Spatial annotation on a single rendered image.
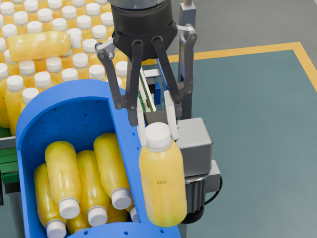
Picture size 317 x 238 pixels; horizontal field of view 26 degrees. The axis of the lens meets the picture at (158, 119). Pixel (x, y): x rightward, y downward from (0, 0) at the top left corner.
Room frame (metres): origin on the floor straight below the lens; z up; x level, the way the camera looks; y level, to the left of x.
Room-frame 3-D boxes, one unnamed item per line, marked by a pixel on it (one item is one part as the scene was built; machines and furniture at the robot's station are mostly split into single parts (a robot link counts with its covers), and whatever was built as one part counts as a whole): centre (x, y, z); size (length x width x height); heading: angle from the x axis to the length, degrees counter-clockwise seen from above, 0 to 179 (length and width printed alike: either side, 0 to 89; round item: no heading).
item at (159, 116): (1.28, 0.00, 0.95); 0.10 x 0.07 x 0.10; 103
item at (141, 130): (0.73, 0.03, 1.48); 0.03 x 0.01 x 0.07; 13
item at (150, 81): (1.46, 0.02, 0.94); 0.03 x 0.02 x 0.08; 13
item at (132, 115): (0.72, 0.05, 1.50); 0.03 x 0.01 x 0.05; 103
